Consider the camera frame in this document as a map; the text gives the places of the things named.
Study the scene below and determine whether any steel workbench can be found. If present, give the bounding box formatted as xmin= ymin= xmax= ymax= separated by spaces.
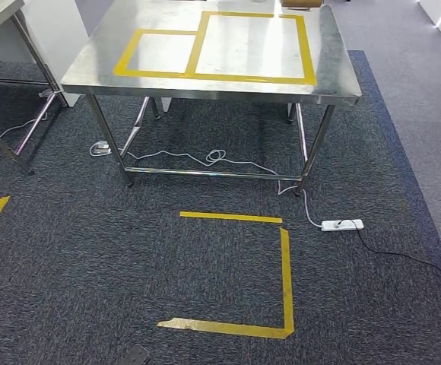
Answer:
xmin=61 ymin=0 xmax=363 ymax=196

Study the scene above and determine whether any white power adapter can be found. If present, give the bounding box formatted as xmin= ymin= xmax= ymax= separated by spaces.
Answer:
xmin=89 ymin=141 xmax=112 ymax=157

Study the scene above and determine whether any white power strip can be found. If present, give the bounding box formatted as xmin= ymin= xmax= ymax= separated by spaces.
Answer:
xmin=320 ymin=218 xmax=365 ymax=233

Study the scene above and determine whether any cardboard box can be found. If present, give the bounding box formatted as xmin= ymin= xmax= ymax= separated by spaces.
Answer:
xmin=280 ymin=0 xmax=324 ymax=8

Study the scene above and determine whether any white cabinet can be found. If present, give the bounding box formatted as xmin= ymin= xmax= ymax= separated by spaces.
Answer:
xmin=0 ymin=0 xmax=90 ymax=108

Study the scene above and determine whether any white floor cable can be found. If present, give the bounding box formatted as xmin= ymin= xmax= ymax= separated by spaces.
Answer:
xmin=302 ymin=189 xmax=324 ymax=229
xmin=119 ymin=148 xmax=305 ymax=196
xmin=0 ymin=111 xmax=48 ymax=144

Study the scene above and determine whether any black floor cable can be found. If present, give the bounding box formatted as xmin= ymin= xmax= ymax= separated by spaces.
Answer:
xmin=338 ymin=219 xmax=441 ymax=297

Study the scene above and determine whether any steel frame table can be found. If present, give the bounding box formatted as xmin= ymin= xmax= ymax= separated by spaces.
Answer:
xmin=0 ymin=0 xmax=68 ymax=176

